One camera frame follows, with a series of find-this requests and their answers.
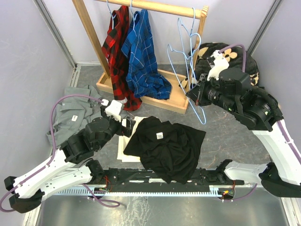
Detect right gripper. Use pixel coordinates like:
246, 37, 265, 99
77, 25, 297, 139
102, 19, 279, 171
186, 73, 239, 114

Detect wooden clothes rack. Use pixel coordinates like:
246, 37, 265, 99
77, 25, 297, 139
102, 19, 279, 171
73, 0, 209, 114

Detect light blue hangers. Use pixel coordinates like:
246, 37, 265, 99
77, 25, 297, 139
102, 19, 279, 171
177, 7, 201, 90

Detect black shirt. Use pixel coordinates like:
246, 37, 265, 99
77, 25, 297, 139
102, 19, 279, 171
123, 116, 206, 184

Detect light blue picked hanger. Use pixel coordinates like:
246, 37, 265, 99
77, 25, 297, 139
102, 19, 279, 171
166, 44, 207, 125

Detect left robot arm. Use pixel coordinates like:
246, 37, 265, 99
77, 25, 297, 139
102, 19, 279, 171
4, 116, 136, 213

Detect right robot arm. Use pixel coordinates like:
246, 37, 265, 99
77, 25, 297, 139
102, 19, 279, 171
186, 68, 301, 198

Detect grey shirt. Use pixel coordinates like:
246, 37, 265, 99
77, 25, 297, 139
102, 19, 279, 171
46, 84, 129, 148

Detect blue plaid shirt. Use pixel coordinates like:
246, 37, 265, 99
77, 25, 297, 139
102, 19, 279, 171
121, 9, 172, 100

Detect red plaid shirt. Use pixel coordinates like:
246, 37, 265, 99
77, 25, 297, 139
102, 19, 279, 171
102, 6, 142, 111

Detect blue hanger under red shirt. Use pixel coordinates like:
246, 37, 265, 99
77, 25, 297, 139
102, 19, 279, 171
106, 0, 116, 29

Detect cream folded cloth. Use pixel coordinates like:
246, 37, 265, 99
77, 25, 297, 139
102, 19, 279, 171
117, 116, 147, 162

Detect black floral blanket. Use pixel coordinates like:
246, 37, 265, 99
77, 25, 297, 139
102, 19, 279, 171
181, 42, 282, 118

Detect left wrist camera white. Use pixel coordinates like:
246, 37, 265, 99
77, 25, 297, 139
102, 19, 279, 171
102, 99, 124, 122

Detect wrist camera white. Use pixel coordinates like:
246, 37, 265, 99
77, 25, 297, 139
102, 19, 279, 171
102, 99, 124, 122
207, 50, 229, 81

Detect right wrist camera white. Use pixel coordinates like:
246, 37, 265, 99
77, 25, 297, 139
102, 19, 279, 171
207, 50, 229, 81

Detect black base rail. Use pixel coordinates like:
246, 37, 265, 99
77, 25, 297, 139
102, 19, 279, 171
88, 168, 245, 193

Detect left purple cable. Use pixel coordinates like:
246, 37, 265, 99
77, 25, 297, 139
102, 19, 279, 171
0, 94, 120, 212

